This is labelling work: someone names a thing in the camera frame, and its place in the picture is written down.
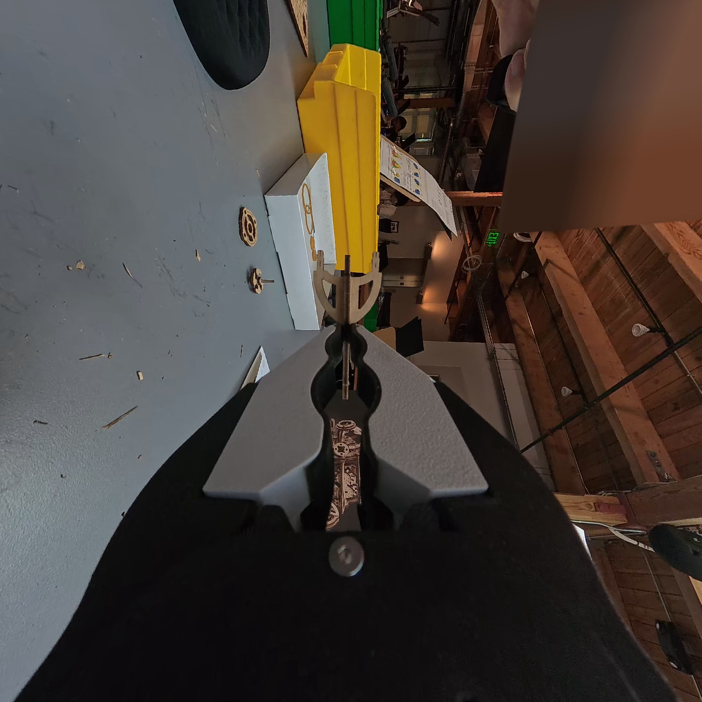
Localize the wooden fork arm part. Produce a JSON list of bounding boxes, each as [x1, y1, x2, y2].
[[314, 249, 383, 401]]

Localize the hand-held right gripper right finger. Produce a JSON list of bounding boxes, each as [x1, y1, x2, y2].
[[347, 324, 489, 532]]

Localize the black model kit box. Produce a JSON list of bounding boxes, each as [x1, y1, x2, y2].
[[324, 395, 365, 532]]

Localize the green plastic bin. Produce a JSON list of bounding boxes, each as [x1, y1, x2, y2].
[[327, 0, 383, 53]]

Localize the white cardboard tray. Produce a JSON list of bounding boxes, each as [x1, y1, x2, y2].
[[264, 154, 336, 331]]

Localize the scattered wood chips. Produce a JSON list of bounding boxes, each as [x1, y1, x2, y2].
[[0, 184, 220, 431]]

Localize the white instruction booklet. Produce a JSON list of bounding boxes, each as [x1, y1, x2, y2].
[[241, 347, 271, 387]]

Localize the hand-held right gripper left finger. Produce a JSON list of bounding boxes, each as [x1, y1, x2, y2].
[[203, 324, 345, 532]]

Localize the black ceiling fixture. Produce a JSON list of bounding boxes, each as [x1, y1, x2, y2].
[[650, 524, 702, 582]]

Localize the wooden stand with instruction sheet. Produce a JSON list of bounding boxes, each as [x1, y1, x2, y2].
[[380, 136, 458, 237]]

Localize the laser-cut wooden parts sheet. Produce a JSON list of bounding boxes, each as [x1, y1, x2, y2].
[[286, 0, 310, 57]]

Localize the yellow plastic bin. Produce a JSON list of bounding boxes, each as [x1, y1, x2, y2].
[[297, 44, 382, 275]]

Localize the black padded wrist rest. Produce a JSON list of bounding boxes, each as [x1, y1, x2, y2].
[[174, 0, 271, 91]]

